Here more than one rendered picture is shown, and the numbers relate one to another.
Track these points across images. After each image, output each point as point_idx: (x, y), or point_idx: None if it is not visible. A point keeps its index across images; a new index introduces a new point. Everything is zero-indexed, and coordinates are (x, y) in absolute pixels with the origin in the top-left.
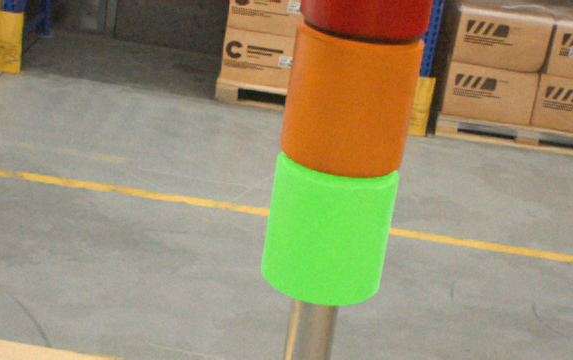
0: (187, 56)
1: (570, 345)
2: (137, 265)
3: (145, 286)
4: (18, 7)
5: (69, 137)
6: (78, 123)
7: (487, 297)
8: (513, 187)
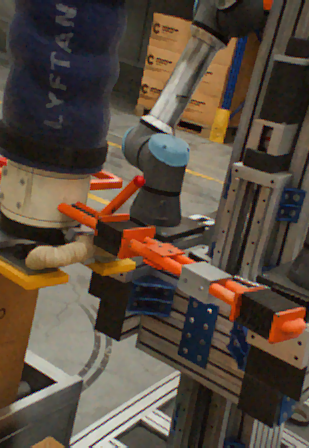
0: None
1: None
2: (191, 199)
3: (185, 204)
4: (229, 108)
5: (216, 163)
6: (228, 161)
7: None
8: None
